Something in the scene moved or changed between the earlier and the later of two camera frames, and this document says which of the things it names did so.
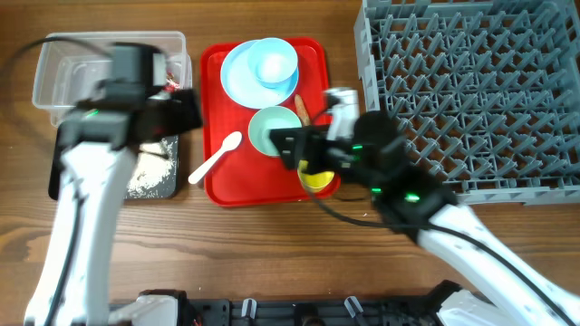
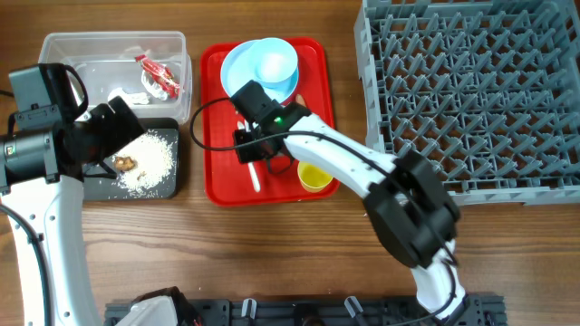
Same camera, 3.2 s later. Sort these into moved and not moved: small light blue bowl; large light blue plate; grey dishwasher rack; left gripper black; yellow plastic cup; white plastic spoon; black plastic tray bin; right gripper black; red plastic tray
Moved: white plastic spoon; right gripper black; left gripper black
Not moved: black plastic tray bin; large light blue plate; yellow plastic cup; red plastic tray; small light blue bowl; grey dishwasher rack
